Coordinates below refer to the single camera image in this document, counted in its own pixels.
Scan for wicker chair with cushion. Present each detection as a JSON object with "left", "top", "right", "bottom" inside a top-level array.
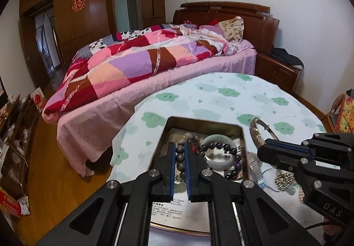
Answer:
[{"left": 324, "top": 93, "right": 354, "bottom": 134}]

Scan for wooden nightstand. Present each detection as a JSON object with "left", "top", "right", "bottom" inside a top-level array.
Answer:
[{"left": 255, "top": 53, "right": 301, "bottom": 94}]

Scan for grey pearl bead necklace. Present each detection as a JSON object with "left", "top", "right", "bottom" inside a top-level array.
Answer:
[{"left": 273, "top": 169, "right": 298, "bottom": 192}]

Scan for red cardboard box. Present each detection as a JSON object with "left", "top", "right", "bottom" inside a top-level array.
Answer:
[{"left": 0, "top": 188, "right": 23, "bottom": 218}]

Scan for grey wooden bead bracelet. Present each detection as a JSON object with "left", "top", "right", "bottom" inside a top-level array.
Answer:
[{"left": 175, "top": 132, "right": 206, "bottom": 180}]

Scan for silver metal band watch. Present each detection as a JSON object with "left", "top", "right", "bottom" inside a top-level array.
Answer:
[{"left": 247, "top": 117, "right": 279, "bottom": 189}]

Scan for floral pillow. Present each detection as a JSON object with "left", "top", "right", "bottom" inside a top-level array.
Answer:
[{"left": 217, "top": 16, "right": 244, "bottom": 42}]

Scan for dark purple bead bracelet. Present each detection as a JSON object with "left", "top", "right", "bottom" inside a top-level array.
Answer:
[{"left": 200, "top": 141, "right": 244, "bottom": 181}]

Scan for patchwork quilt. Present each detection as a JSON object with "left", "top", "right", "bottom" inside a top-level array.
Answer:
[{"left": 42, "top": 25, "right": 232, "bottom": 123}]

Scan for wooden headboard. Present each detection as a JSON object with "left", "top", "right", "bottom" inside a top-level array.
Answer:
[{"left": 173, "top": 1, "right": 279, "bottom": 54}]

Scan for brown wooden wardrobe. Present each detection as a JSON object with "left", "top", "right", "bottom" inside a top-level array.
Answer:
[{"left": 19, "top": 0, "right": 165, "bottom": 88}]

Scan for dark clothes on nightstand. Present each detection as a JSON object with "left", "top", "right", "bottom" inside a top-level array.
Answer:
[{"left": 270, "top": 48, "right": 304, "bottom": 70}]

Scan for pink bed sheet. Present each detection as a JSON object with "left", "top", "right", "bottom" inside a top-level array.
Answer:
[{"left": 57, "top": 42, "right": 257, "bottom": 177}]

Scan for pale jade bangle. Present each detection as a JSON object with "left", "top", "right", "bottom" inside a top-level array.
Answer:
[{"left": 201, "top": 134, "right": 242, "bottom": 171}]

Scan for red double happiness decal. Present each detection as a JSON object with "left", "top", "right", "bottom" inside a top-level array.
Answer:
[{"left": 72, "top": 0, "right": 86, "bottom": 12}]

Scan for cluttered tv cabinet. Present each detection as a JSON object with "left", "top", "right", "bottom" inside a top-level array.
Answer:
[{"left": 1, "top": 95, "right": 39, "bottom": 199}]

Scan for person's right hand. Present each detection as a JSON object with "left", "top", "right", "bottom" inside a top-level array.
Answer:
[{"left": 323, "top": 218, "right": 354, "bottom": 246}]

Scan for pink metal tin box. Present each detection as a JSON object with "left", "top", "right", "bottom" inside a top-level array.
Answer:
[{"left": 150, "top": 116, "right": 250, "bottom": 237}]

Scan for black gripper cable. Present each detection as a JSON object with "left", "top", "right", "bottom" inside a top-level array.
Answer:
[{"left": 304, "top": 220, "right": 333, "bottom": 231}]

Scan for cloud pattern table cloth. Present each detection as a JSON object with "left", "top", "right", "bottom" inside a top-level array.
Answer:
[{"left": 109, "top": 73, "right": 326, "bottom": 227}]

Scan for printed booklet in tin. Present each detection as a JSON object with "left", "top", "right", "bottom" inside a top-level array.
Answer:
[{"left": 151, "top": 125, "right": 249, "bottom": 236}]

